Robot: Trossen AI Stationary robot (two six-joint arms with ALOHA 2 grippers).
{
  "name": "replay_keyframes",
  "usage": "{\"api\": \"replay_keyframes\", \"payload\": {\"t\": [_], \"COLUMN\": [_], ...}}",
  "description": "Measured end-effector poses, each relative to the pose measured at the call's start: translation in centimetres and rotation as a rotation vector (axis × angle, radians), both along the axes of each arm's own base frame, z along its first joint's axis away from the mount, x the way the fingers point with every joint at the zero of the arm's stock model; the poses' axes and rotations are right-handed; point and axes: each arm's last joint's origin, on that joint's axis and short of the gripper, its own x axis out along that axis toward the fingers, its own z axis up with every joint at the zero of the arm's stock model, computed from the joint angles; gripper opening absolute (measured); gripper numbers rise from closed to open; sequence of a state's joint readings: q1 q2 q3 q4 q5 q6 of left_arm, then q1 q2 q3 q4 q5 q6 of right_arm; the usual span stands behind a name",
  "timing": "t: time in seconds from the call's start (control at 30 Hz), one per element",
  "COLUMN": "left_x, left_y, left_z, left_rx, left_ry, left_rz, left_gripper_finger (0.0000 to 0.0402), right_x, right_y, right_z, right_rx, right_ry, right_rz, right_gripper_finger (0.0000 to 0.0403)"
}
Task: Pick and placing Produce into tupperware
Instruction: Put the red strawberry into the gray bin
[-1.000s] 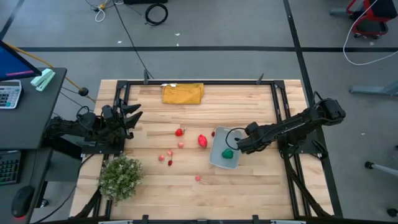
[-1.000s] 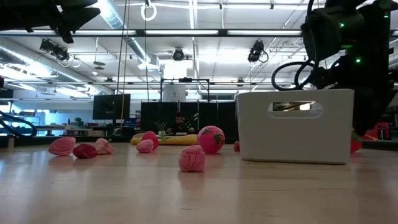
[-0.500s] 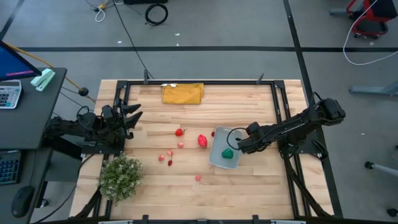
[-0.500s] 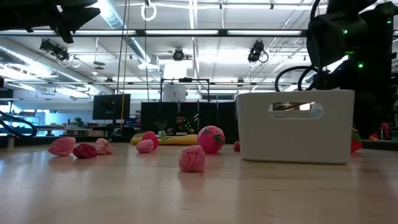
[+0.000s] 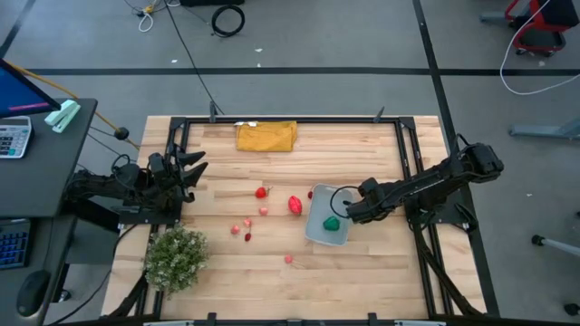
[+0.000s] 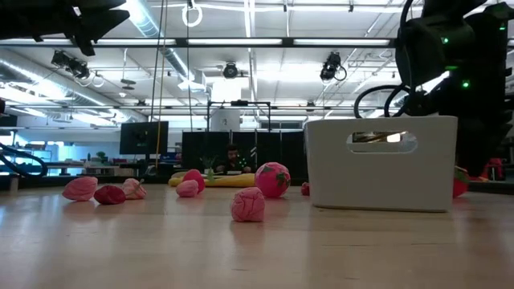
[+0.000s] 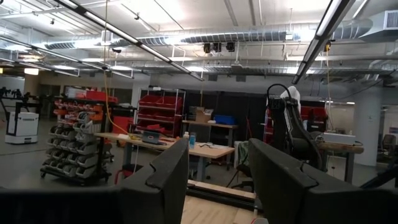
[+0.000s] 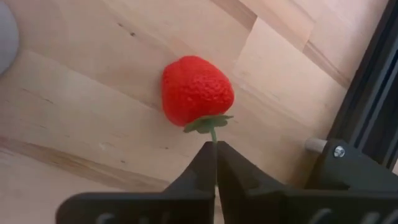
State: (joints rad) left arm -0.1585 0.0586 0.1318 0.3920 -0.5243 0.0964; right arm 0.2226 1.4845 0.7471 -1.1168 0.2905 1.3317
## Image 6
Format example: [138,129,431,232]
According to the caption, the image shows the red cart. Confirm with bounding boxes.
[469,157,508,182]

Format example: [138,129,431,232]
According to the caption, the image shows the large pink toy strawberry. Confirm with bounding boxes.
[254,161,292,199]

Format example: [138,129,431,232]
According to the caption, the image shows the black overhead camera with cable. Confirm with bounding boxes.
[319,51,349,83]

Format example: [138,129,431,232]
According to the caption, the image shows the small pink toy fruit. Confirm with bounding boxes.
[175,179,200,198]
[230,186,267,223]
[121,177,148,201]
[62,176,99,202]

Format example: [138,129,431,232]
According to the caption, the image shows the black ceiling camera cluster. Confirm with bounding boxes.
[50,49,106,88]

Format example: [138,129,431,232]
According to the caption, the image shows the red toy tomato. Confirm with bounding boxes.
[452,165,470,199]

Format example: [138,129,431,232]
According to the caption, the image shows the red toy strawberry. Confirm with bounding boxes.
[182,169,206,193]

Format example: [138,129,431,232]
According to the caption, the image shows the black background monitor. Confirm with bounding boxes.
[119,120,170,157]

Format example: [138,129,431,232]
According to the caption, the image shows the black looped cable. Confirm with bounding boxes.
[0,141,50,179]

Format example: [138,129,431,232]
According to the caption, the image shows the round black overhead camera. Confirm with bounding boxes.
[222,61,239,80]

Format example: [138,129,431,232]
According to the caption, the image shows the person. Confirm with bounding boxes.
[215,143,253,175]

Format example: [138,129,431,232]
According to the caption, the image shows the light grey plastic bin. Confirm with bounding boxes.
[304,115,459,214]

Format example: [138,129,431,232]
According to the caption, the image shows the dark red toy fruit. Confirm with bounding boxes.
[93,185,127,206]

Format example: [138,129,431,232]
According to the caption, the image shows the black partition panels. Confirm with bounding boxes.
[181,129,309,181]

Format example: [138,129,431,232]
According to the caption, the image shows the folded yellow cloth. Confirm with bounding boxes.
[167,171,257,189]

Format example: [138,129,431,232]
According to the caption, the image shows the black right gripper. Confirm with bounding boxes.
[456,100,514,178]

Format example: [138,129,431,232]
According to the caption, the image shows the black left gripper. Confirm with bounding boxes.
[0,0,131,57]

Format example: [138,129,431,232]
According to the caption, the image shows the white cable ring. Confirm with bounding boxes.
[181,2,204,29]

